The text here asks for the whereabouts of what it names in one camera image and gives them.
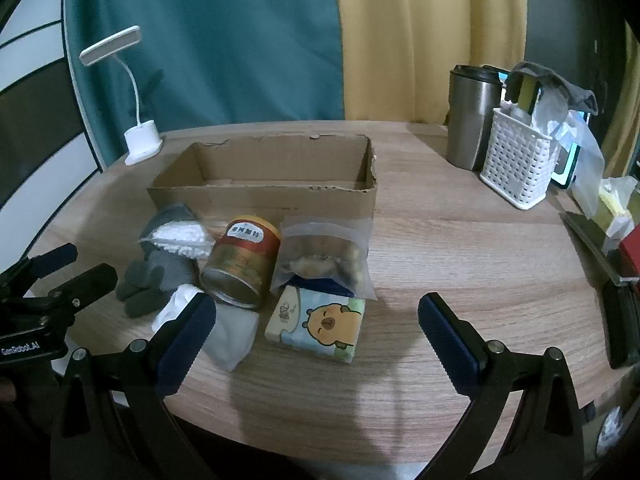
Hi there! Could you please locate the clear plastic bag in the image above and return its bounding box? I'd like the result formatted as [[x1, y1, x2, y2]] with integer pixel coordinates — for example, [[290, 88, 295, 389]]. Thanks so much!
[[532, 85, 606, 221]]

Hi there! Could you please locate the yellow tissue box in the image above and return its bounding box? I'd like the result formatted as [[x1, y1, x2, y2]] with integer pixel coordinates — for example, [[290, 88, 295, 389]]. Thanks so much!
[[597, 176, 638, 241]]

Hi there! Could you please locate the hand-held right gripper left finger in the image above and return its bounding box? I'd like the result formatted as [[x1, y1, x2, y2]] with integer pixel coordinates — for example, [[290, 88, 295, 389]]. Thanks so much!
[[50, 292, 218, 480]]

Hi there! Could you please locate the teal curtain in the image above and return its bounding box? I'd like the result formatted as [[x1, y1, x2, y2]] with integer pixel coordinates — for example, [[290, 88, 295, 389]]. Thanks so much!
[[62, 0, 346, 171]]

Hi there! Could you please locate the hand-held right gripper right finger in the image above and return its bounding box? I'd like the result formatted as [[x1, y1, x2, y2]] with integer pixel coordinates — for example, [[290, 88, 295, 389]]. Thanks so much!
[[418, 292, 596, 480]]

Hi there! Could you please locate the white desk lamp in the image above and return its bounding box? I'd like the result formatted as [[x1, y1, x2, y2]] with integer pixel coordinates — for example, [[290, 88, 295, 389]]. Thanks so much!
[[79, 26, 165, 167]]

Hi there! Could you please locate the grey cloth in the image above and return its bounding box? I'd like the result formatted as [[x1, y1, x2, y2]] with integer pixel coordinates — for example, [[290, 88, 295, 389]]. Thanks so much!
[[502, 61, 600, 115]]

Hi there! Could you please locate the cardboard box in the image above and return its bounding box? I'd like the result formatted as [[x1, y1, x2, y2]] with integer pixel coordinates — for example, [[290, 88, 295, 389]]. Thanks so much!
[[147, 134, 378, 221]]

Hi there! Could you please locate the red and gold tin can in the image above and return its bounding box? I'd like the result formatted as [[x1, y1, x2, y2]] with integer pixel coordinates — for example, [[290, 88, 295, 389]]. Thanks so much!
[[200, 216, 282, 309]]

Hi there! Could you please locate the clear zip bag of snacks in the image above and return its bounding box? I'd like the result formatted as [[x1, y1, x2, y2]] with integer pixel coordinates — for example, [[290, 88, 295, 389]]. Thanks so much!
[[270, 214, 376, 301]]

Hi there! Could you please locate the yellow curtain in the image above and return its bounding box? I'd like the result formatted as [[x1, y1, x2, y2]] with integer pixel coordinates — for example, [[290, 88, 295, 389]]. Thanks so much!
[[330, 0, 528, 123]]

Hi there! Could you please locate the yellow green sponge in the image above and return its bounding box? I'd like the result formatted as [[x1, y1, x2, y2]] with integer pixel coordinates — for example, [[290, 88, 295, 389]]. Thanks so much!
[[505, 72, 543, 116]]

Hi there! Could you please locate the white plastic basket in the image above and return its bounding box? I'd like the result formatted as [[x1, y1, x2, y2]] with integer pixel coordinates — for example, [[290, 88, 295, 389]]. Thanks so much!
[[479, 107, 561, 211]]

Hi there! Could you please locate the bag of cotton swabs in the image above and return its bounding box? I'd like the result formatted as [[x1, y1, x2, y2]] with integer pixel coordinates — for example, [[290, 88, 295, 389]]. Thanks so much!
[[139, 220, 216, 261]]

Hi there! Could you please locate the grey sock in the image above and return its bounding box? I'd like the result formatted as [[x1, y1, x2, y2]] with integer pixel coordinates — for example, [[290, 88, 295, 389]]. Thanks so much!
[[116, 203, 201, 317]]

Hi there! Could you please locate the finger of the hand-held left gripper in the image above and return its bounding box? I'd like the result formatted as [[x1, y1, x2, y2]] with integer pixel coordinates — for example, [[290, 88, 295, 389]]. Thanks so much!
[[2, 243, 78, 288], [49, 263, 118, 312]]

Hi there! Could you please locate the cartoon printed tissue pack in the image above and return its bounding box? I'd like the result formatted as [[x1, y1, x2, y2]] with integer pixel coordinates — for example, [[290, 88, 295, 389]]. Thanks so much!
[[263, 285, 367, 367]]

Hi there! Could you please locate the dark blue tissue pack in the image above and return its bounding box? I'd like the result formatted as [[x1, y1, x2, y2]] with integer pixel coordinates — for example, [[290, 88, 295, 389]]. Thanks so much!
[[290, 277, 353, 297]]

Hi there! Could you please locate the steel tumbler with black lid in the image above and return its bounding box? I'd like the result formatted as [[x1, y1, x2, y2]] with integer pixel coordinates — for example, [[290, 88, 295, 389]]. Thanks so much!
[[446, 64, 503, 171]]

